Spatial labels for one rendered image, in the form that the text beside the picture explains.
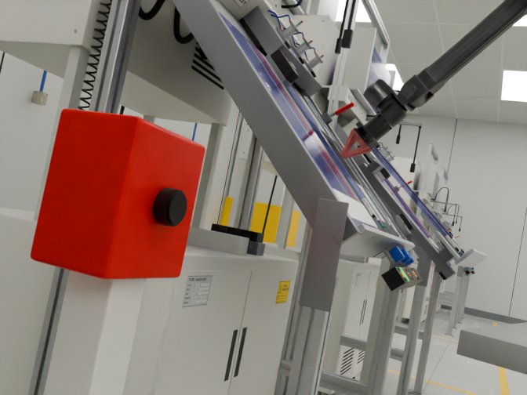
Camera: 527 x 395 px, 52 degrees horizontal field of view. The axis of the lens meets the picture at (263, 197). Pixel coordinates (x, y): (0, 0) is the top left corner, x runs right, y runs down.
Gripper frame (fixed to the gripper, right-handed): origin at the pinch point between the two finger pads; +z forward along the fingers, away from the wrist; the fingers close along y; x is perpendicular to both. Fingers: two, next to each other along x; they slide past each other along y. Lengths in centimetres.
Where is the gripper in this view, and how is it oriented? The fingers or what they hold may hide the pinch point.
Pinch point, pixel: (344, 154)
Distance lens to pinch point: 153.6
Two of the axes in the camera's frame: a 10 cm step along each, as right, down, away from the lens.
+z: -7.4, 6.4, 2.3
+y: -3.9, -1.2, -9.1
